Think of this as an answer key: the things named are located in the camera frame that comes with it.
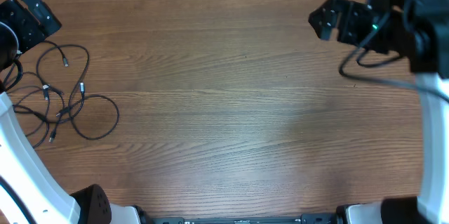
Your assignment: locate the thin black usb cable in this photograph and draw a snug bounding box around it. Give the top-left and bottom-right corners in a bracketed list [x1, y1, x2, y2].
[8, 72, 66, 149]

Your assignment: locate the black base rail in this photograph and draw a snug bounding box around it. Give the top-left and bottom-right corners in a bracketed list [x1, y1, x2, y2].
[133, 205, 347, 224]

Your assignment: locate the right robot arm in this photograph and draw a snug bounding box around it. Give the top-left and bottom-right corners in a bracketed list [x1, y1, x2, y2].
[309, 0, 448, 223]

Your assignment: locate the thick black usb cable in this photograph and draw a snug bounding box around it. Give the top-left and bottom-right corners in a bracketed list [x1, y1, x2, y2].
[34, 40, 121, 141]

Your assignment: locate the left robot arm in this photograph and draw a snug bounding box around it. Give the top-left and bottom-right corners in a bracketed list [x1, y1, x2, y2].
[1, 0, 149, 224]

